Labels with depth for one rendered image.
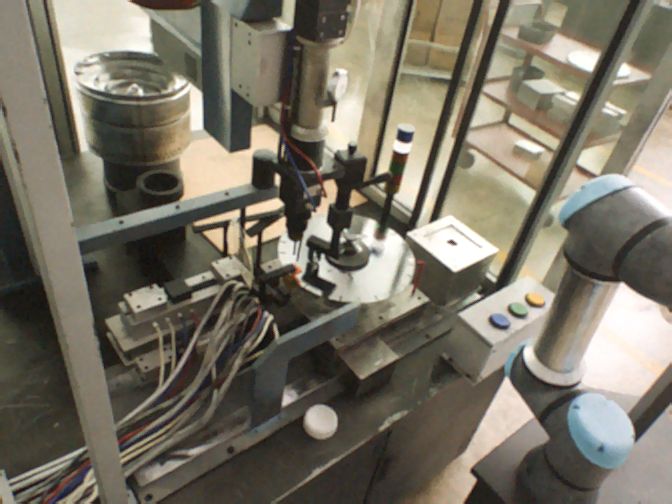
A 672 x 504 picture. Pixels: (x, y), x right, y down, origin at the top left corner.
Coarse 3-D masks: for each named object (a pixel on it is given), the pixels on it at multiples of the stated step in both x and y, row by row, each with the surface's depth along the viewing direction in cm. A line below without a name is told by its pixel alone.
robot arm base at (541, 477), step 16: (544, 448) 109; (528, 464) 113; (544, 464) 108; (528, 480) 111; (544, 480) 107; (560, 480) 105; (544, 496) 108; (560, 496) 106; (576, 496) 105; (592, 496) 106
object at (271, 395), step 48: (336, 96) 89; (288, 144) 98; (288, 192) 104; (288, 288) 123; (288, 336) 101; (336, 336) 122; (384, 336) 132; (432, 336) 140; (240, 384) 120; (288, 384) 121; (336, 384) 124; (240, 432) 111; (144, 480) 101; (192, 480) 103
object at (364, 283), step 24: (312, 216) 139; (360, 216) 142; (288, 240) 130; (384, 240) 136; (288, 264) 124; (312, 264) 125; (384, 264) 128; (408, 264) 130; (312, 288) 118; (336, 288) 119; (360, 288) 121; (384, 288) 122
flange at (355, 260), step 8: (360, 240) 133; (344, 248) 127; (360, 248) 130; (368, 248) 131; (328, 256) 126; (344, 256) 127; (352, 256) 127; (360, 256) 128; (368, 256) 128; (336, 264) 125; (344, 264) 125; (352, 264) 125; (360, 264) 126
